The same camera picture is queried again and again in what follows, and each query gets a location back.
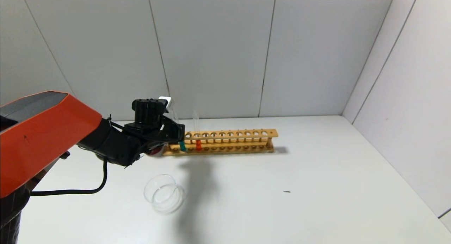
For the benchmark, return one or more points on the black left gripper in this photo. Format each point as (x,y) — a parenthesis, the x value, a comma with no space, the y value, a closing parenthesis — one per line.
(175,130)

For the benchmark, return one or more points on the test tube with blue pigment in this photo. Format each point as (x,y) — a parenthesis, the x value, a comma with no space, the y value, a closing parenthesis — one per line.
(182,146)

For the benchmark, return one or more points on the test tube with red pigment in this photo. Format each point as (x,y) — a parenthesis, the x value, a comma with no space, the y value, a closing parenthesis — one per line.
(198,145)

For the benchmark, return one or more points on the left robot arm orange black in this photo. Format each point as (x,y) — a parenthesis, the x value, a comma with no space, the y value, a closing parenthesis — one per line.
(42,131)

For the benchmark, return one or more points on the wooden test tube rack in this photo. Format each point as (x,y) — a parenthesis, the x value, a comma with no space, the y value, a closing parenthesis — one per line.
(229,134)

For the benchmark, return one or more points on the red plastic cup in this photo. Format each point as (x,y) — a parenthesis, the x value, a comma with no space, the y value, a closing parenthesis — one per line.
(155,151)

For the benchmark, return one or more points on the clear glass dish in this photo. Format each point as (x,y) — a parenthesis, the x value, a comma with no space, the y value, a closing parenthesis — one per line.
(165,197)

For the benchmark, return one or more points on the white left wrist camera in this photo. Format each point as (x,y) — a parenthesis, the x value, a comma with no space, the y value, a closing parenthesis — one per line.
(166,103)

